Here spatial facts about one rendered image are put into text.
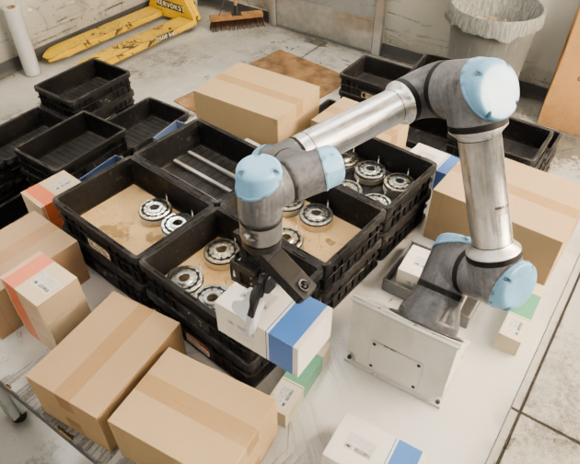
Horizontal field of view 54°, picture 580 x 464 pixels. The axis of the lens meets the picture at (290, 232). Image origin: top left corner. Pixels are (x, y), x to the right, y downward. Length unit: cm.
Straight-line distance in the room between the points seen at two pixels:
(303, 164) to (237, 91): 137
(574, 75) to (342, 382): 293
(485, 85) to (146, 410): 97
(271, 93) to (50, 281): 114
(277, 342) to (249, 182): 34
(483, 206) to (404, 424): 59
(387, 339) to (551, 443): 115
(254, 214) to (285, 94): 137
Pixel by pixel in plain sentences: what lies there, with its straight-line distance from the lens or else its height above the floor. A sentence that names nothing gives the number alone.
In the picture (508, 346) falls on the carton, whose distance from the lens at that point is 167.
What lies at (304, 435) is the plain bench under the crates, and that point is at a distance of 145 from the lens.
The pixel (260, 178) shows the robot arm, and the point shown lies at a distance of 88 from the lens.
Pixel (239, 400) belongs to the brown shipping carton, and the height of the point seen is 86.
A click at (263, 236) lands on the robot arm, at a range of 95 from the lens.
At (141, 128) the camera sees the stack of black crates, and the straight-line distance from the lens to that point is 312.
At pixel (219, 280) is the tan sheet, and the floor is 83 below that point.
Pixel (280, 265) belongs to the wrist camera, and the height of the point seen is 127.
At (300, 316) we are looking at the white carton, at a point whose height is 114.
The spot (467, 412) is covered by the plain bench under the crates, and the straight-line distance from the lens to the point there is 155.
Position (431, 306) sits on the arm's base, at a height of 98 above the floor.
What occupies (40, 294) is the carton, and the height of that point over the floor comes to 93.
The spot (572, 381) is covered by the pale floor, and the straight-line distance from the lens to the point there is 262.
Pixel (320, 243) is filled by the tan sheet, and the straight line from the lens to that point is 168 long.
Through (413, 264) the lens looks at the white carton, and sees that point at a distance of 170.
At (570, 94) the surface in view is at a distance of 405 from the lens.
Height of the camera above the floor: 199
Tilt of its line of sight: 43 degrees down
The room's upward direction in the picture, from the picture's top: straight up
